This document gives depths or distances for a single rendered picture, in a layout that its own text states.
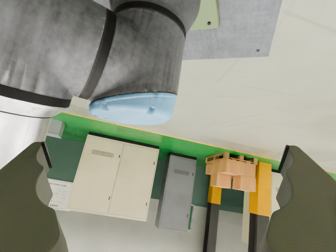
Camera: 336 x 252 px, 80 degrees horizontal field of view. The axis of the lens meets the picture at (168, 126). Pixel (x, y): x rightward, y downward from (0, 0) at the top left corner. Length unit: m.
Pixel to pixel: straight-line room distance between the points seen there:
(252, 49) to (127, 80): 0.41
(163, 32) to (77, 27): 0.13
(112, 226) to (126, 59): 7.20
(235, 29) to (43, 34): 0.43
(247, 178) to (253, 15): 4.52
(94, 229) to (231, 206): 4.82
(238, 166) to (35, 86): 4.67
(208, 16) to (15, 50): 0.38
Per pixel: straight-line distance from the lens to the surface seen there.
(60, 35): 0.30
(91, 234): 7.50
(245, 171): 4.93
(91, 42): 0.30
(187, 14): 0.43
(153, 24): 0.37
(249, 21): 0.57
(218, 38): 0.60
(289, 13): 1.41
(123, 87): 0.31
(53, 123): 4.97
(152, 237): 7.59
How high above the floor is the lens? 1.00
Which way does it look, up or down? 17 degrees down
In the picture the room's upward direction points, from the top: 170 degrees counter-clockwise
